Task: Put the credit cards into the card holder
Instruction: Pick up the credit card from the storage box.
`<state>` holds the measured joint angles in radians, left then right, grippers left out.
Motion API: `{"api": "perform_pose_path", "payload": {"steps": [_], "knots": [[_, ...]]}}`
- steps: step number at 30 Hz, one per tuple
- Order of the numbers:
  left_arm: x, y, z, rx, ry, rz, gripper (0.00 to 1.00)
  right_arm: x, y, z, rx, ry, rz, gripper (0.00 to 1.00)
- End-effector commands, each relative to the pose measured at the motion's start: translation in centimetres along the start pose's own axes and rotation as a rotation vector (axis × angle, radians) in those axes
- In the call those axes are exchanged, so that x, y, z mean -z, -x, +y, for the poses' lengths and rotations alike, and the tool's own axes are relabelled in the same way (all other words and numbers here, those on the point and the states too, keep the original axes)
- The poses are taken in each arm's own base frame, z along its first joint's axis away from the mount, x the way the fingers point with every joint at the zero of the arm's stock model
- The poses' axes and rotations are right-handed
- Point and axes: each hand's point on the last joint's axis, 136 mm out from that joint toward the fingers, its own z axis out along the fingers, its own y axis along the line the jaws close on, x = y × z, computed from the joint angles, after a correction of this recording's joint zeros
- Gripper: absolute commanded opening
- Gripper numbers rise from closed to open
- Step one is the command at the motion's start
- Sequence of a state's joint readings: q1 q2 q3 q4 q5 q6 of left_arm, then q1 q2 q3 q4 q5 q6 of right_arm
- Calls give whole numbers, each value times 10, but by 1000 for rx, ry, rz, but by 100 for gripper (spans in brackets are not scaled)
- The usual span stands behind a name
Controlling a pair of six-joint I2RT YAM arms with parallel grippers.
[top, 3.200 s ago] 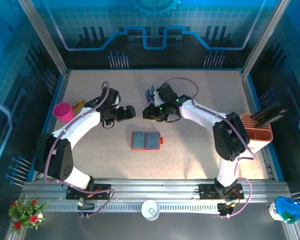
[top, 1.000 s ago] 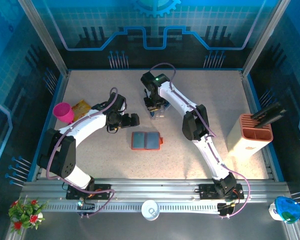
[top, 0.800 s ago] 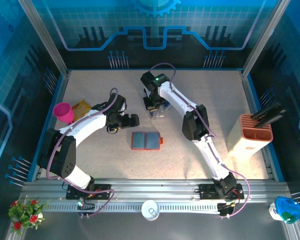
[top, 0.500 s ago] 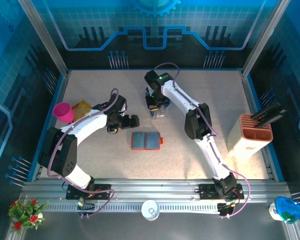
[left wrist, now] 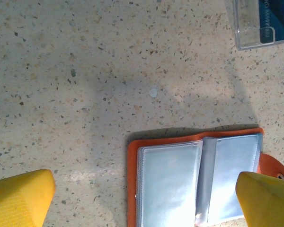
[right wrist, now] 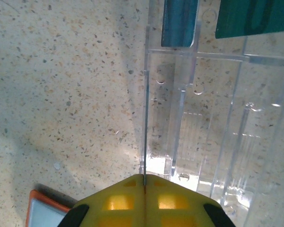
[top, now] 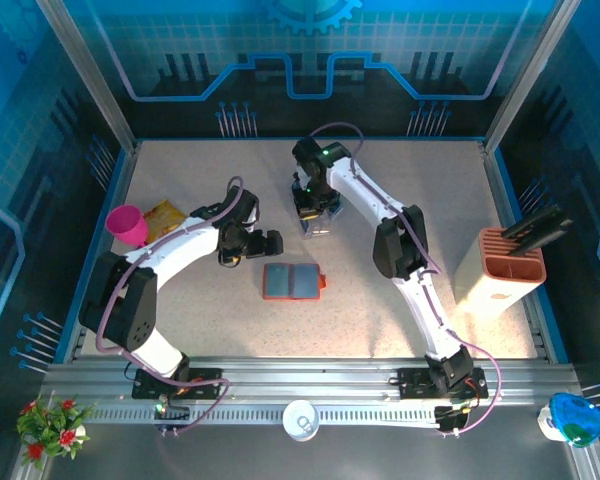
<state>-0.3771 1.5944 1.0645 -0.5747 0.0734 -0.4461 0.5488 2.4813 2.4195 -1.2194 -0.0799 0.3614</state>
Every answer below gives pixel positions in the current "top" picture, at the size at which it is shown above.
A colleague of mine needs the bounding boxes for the clear acrylic card stand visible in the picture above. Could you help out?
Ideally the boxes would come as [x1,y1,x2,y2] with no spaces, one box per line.
[290,174,345,242]

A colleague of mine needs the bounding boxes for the green credit card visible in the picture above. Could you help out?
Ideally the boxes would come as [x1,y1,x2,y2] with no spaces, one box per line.
[264,264,294,299]

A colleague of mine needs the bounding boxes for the orange card holder wallet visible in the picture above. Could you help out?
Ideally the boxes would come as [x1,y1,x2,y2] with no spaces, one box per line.
[261,262,328,302]

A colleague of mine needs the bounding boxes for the yellow snack bag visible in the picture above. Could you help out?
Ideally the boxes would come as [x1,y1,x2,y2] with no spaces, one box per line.
[143,199,189,246]

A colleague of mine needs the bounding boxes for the pink plastic goblet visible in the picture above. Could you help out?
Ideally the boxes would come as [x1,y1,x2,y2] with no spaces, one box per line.
[105,204,151,250]

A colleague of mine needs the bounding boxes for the white paper cup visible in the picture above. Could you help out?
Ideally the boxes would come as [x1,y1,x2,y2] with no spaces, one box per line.
[282,399,321,442]

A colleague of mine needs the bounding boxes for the orange cream knife block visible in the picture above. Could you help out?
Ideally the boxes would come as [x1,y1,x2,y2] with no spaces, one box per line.
[453,227,548,317]

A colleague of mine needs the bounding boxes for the potted plant red flowers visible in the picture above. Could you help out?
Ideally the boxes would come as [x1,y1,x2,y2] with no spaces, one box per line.
[15,394,99,471]

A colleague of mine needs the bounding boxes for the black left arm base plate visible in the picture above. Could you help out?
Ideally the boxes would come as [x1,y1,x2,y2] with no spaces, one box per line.
[131,367,225,401]

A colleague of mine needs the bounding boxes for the aluminium mounting rail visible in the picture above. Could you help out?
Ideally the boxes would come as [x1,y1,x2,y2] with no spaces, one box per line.
[39,357,581,426]

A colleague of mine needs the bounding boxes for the slotted grey cable duct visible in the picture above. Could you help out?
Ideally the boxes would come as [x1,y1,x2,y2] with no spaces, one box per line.
[87,407,444,426]

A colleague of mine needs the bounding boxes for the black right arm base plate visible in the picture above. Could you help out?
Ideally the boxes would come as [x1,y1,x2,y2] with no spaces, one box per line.
[397,367,490,401]

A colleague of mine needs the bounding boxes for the black handled knife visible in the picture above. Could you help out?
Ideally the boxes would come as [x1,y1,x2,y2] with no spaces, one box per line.
[502,203,565,237]
[512,216,574,257]

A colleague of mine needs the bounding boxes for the aluminium frame post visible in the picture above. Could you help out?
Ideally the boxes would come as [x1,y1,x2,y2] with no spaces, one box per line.
[35,0,140,154]
[483,0,581,154]

